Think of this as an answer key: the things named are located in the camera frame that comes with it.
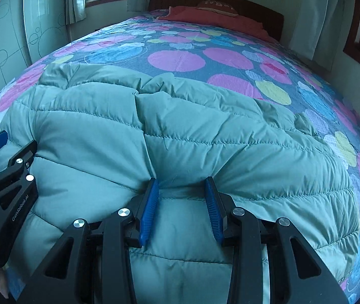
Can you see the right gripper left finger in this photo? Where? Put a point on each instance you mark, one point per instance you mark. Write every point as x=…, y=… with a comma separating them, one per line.
x=90, y=262

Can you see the brown embroidered cushion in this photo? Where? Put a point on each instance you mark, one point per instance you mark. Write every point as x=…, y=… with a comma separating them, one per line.
x=217, y=7

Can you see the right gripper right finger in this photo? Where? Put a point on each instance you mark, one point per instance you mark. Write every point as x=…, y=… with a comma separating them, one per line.
x=296, y=273

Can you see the white patterned wardrobe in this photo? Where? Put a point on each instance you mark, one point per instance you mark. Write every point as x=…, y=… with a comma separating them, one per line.
x=29, y=30

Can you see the white curtain right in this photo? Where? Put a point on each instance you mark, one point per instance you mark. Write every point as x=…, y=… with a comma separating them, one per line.
x=316, y=33

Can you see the teal quilted down jacket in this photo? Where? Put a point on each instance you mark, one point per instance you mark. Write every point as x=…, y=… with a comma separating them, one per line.
x=104, y=131

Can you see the red pillow blanket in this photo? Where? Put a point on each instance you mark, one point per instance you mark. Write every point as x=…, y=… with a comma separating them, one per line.
x=240, y=24

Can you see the colourful polka dot bedspread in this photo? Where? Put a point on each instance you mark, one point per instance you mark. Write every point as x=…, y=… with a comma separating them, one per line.
x=218, y=57

